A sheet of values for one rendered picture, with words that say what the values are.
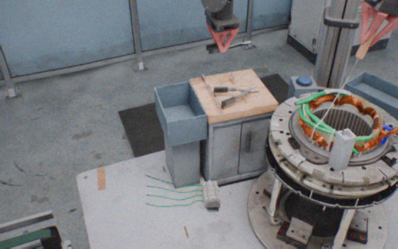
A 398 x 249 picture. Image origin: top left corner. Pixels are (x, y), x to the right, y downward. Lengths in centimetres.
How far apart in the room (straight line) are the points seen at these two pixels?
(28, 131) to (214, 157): 191
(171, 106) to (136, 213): 33
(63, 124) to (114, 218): 172
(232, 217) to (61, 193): 139
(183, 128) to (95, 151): 157
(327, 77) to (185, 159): 59
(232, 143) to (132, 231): 37
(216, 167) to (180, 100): 23
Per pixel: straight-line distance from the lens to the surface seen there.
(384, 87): 129
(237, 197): 120
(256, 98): 109
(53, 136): 274
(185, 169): 117
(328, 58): 139
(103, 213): 119
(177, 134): 104
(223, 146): 112
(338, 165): 87
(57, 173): 248
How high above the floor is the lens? 170
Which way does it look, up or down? 38 degrees down
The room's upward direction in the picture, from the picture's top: 1 degrees counter-clockwise
